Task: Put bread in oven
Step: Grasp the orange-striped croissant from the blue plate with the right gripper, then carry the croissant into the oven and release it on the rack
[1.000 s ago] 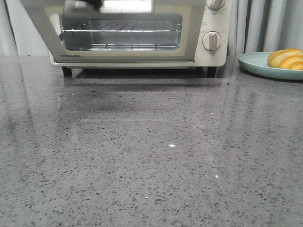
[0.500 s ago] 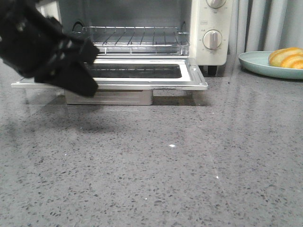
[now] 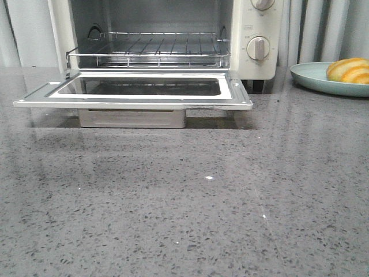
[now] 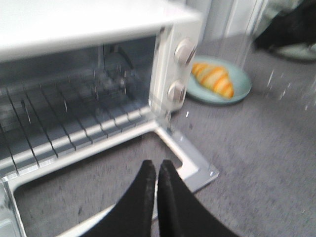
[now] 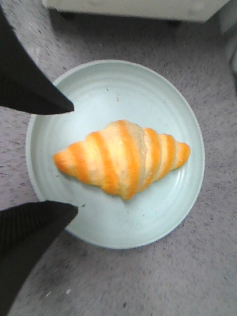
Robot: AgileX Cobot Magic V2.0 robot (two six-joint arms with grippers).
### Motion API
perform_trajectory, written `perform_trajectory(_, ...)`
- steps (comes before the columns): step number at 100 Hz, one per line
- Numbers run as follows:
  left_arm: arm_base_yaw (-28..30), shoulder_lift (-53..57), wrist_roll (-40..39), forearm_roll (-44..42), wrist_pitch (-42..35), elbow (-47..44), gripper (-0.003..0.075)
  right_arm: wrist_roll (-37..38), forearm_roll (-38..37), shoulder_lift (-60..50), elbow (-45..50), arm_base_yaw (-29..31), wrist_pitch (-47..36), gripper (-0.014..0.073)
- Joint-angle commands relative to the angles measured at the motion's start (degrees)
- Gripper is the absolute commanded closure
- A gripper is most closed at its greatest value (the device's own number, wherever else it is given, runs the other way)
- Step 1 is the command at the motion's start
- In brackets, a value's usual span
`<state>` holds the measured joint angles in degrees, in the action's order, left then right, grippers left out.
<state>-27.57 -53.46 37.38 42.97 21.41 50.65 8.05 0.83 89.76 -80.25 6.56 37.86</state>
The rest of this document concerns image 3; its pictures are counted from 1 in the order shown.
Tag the beige oven knob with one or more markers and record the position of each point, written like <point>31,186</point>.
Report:
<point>262,4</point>
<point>258,48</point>

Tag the metal wire oven rack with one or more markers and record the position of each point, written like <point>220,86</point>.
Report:
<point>189,50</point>

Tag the upper beige oven knob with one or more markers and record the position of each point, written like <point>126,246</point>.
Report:
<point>262,4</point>

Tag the golden croissant bread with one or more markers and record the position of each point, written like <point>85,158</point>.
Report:
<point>353,70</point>

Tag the black right oven foot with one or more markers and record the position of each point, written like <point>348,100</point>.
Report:
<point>258,86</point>

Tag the white Toshiba toaster oven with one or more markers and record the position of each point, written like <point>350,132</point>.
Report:
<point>237,21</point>

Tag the glass oven door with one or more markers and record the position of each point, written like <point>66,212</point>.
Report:
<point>139,98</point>

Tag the light green plate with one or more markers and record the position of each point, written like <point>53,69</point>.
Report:
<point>312,75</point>

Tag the lower beige oven knob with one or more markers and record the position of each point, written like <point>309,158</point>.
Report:
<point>258,48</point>

